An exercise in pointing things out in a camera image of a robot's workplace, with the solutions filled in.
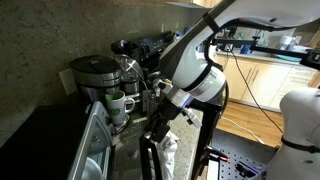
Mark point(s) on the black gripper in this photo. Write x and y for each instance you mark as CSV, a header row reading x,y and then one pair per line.
x,y
158,123

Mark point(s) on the white plate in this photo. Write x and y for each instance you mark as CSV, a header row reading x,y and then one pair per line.
x,y
91,171

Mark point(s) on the steel perforated utensil holder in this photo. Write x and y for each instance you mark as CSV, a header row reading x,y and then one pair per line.
x,y
152,103

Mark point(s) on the white crumpled towel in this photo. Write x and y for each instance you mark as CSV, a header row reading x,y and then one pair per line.
x,y
166,153

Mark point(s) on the white green logo mug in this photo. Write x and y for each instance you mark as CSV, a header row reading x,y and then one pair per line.
x,y
118,105

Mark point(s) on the black steel coffee maker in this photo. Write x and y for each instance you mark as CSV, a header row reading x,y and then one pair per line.
x,y
95,76

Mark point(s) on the wooden base cabinets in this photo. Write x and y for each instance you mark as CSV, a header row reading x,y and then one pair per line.
x,y
262,79

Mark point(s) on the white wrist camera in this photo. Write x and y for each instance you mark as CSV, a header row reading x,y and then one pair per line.
x,y
192,118

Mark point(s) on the white wall outlet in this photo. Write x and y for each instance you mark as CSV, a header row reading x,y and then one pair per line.
x,y
68,81

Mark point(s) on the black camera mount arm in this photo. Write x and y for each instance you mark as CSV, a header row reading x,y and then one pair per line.
x,y
309,58

